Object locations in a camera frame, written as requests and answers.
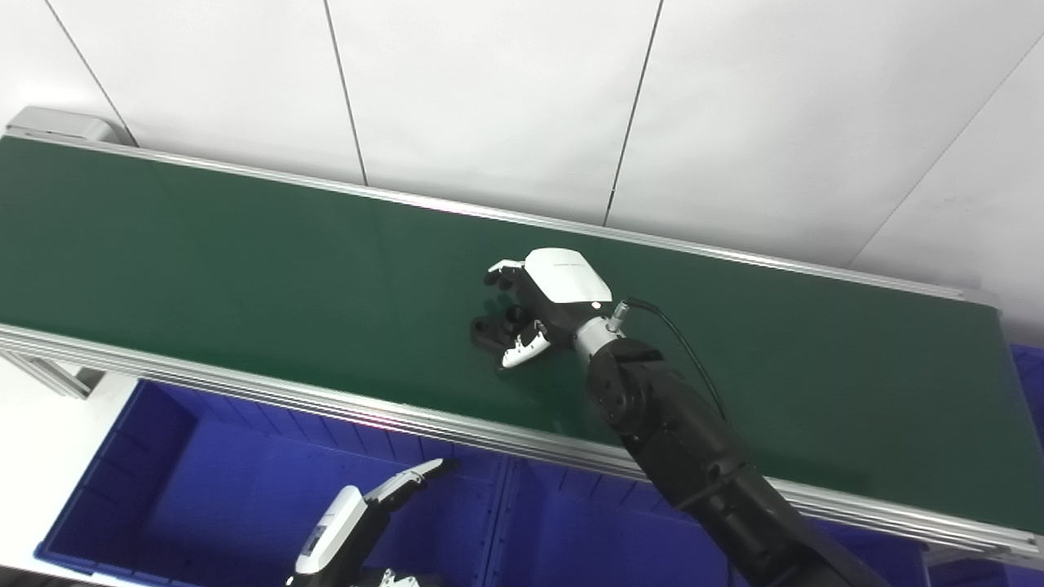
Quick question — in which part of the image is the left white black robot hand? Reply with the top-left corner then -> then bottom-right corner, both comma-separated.
285,458 -> 458,587

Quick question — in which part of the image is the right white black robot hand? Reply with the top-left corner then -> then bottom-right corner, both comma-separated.
485,248 -> 614,370

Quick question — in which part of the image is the green conveyor belt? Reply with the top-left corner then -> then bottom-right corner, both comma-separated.
0,137 -> 1044,536
0,106 -> 1044,572

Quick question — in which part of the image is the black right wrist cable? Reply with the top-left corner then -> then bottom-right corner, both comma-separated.
612,297 -> 732,426

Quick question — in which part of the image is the black flange part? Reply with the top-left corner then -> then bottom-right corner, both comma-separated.
471,305 -> 533,356

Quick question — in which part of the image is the aluminium conveyor leg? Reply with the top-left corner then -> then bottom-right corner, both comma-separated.
0,351 -> 104,399

